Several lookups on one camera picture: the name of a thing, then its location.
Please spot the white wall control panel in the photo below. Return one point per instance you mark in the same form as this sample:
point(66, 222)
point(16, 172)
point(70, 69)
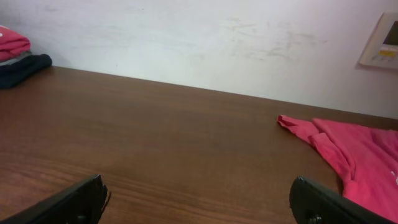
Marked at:
point(381, 48)

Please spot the light grey folded shirt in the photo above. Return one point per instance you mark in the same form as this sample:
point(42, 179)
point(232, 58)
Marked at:
point(16, 59)

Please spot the orange Fram t-shirt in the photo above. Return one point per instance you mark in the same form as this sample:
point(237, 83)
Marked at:
point(12, 44)

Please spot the red soccer t-shirt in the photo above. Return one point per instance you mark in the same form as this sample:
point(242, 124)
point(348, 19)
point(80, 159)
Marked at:
point(364, 158)

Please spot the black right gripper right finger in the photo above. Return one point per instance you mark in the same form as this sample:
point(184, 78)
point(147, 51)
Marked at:
point(312, 203)

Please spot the dark navy folded garment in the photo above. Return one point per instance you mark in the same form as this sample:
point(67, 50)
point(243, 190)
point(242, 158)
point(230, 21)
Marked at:
point(16, 73)

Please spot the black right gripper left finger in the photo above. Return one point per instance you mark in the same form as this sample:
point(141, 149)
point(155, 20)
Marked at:
point(81, 203)

